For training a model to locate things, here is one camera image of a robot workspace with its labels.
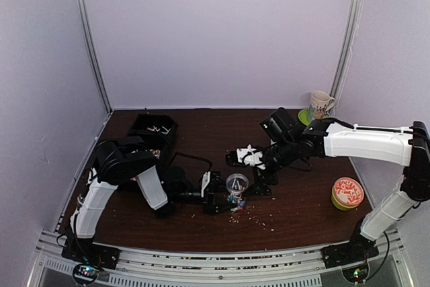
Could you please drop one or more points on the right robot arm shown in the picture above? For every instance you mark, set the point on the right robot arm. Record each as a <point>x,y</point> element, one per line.
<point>407,146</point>

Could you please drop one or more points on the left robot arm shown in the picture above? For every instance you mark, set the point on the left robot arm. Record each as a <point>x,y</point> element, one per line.
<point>130,162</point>

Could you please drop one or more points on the right aluminium frame post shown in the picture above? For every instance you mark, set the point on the right aluminium frame post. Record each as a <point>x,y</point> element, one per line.
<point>346,49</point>

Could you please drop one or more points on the green saucer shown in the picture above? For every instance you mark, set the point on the green saucer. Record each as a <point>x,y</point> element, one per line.
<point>306,116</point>

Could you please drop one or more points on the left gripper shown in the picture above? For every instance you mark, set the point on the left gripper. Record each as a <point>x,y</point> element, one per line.
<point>211,204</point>

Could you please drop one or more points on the left aluminium frame post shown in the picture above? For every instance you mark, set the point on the left aluminium frame post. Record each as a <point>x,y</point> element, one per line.
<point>92,55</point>

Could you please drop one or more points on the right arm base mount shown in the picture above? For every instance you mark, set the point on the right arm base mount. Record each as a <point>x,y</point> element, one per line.
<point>353,256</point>

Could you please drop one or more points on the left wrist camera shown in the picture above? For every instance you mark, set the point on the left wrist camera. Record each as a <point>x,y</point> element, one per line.
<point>211,181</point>

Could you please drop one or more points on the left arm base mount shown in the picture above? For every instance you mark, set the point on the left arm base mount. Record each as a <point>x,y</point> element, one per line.
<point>93,260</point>

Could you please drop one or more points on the swirl lollipops pile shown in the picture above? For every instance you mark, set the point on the swirl lollipops pile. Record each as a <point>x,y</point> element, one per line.
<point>156,153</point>

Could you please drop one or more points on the aluminium frame post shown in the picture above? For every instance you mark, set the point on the aluminium frame post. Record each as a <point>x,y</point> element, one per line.
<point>92,55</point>
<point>346,49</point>

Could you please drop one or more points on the black three-compartment candy bin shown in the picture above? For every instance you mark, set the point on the black three-compartment candy bin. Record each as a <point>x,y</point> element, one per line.
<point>154,140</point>

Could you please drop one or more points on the cream patterned mug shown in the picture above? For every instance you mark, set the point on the cream patterned mug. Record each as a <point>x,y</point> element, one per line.
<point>320,105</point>

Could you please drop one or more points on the clear jar lid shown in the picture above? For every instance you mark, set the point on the clear jar lid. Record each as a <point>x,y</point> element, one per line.
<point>237,183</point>

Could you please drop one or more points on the green bowl with red lid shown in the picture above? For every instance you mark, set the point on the green bowl with red lid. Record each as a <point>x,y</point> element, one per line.
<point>347,194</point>

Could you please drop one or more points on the small round lollipops pile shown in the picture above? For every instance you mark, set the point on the small round lollipops pile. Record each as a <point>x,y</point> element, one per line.
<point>159,129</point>

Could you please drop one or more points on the front aluminium rail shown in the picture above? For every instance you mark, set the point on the front aluminium rail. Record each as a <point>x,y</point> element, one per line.
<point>303,266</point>

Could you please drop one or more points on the clear plastic jar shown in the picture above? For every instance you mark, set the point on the clear plastic jar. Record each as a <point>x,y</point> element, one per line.
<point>236,185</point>

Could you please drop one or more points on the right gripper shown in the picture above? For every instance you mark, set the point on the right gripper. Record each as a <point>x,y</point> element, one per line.
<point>261,189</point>

